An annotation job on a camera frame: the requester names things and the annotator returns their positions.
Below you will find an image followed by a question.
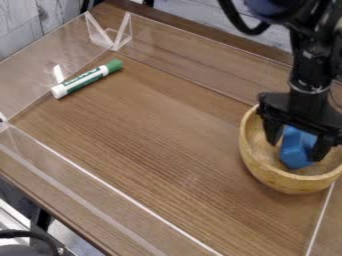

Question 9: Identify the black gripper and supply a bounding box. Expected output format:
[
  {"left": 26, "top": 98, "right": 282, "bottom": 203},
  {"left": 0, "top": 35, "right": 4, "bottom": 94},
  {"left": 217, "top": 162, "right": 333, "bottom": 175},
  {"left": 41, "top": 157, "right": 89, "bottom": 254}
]
[{"left": 257, "top": 91, "right": 342, "bottom": 162}]

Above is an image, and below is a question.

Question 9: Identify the blue rectangular block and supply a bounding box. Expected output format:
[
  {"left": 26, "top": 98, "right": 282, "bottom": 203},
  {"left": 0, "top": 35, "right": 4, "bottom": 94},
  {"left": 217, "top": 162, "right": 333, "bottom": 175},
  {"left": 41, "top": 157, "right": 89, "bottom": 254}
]
[{"left": 280, "top": 126, "right": 317, "bottom": 169}]

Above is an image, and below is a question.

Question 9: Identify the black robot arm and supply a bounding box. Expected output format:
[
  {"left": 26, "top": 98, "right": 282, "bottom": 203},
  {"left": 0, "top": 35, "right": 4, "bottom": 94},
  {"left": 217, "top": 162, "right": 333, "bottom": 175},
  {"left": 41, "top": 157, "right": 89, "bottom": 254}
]
[{"left": 246, "top": 0, "right": 342, "bottom": 162}]

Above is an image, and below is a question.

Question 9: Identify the brown wooden bowl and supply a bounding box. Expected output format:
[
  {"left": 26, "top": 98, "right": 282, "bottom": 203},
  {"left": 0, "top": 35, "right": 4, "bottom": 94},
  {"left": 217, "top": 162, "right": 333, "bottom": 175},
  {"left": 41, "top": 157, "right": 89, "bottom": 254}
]
[{"left": 238, "top": 105, "right": 342, "bottom": 195}]

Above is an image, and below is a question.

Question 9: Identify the green and white marker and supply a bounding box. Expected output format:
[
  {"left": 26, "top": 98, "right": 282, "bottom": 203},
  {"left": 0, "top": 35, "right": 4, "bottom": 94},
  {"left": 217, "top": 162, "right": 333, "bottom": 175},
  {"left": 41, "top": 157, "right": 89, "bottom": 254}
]
[{"left": 51, "top": 59, "right": 123, "bottom": 99}]

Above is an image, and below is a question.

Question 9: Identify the black table leg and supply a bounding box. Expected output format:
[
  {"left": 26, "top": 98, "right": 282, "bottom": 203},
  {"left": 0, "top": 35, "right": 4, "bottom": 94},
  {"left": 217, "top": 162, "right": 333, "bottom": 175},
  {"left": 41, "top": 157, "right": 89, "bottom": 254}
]
[{"left": 37, "top": 209, "right": 53, "bottom": 231}]

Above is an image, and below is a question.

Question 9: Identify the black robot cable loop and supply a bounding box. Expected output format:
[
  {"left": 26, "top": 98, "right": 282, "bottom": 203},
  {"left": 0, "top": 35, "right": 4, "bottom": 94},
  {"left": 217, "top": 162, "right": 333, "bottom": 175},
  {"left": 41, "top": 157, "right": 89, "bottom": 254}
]
[{"left": 216, "top": 0, "right": 273, "bottom": 36}]

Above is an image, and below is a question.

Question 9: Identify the clear acrylic tray wall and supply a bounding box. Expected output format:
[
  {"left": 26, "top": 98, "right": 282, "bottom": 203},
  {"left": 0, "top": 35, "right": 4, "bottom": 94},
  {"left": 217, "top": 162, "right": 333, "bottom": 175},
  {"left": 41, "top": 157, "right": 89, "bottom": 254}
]
[{"left": 0, "top": 6, "right": 342, "bottom": 256}]

